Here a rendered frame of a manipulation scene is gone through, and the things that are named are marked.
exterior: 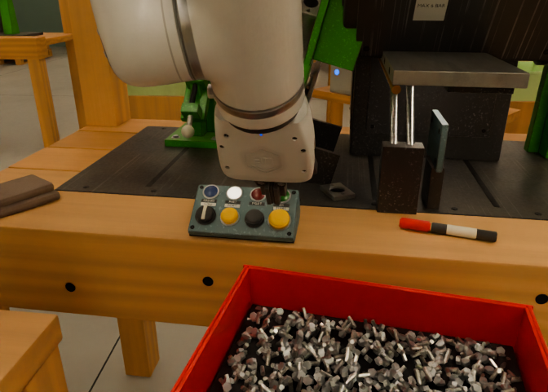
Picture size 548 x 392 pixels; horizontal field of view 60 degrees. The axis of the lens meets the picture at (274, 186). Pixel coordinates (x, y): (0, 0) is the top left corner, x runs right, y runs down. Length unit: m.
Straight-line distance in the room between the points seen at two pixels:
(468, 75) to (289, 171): 0.26
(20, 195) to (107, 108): 0.56
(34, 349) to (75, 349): 1.34
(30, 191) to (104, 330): 1.25
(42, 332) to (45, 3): 11.77
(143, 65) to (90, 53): 0.96
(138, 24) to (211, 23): 0.05
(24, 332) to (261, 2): 0.48
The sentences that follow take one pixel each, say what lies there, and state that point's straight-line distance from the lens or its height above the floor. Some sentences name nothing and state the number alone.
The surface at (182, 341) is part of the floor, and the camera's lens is 1.90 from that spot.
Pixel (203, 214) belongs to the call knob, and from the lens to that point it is 0.66.
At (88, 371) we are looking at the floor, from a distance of 1.87.
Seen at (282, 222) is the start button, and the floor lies 0.93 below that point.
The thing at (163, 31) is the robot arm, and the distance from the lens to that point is 0.36.
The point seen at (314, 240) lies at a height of 0.90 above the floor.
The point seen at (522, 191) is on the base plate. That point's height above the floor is 0.90.
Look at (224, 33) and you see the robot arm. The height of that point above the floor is 1.19.
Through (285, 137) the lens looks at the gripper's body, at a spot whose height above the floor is 1.09.
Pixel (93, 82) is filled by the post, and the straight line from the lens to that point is 1.35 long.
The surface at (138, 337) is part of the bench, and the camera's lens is 1.69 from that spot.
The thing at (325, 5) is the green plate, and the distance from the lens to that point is 0.79.
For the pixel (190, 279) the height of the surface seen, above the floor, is 0.84.
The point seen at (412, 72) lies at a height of 1.13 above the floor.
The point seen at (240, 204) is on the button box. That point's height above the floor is 0.94.
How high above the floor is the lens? 1.22
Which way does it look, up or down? 23 degrees down
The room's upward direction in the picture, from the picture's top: straight up
